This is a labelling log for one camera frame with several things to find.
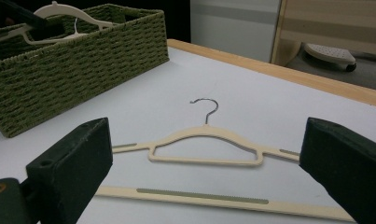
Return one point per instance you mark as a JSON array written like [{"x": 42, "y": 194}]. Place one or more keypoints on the white cabinet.
[{"x": 232, "y": 28}]

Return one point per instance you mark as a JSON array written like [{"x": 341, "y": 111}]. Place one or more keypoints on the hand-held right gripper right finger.
[{"x": 347, "y": 168}]

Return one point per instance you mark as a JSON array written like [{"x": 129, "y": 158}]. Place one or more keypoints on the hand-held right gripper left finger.
[{"x": 73, "y": 161}]

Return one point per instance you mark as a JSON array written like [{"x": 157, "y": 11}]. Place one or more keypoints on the wooden desk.
[{"x": 331, "y": 18}]

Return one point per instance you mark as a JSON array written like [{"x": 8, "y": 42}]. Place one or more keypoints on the green woven basket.
[{"x": 67, "y": 71}]

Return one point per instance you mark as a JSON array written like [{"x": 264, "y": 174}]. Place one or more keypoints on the beige plastic clothes hanger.
[
  {"x": 204, "y": 130},
  {"x": 61, "y": 9}
]

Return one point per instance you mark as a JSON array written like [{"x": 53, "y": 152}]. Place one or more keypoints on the white table cover sheet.
[{"x": 238, "y": 93}]

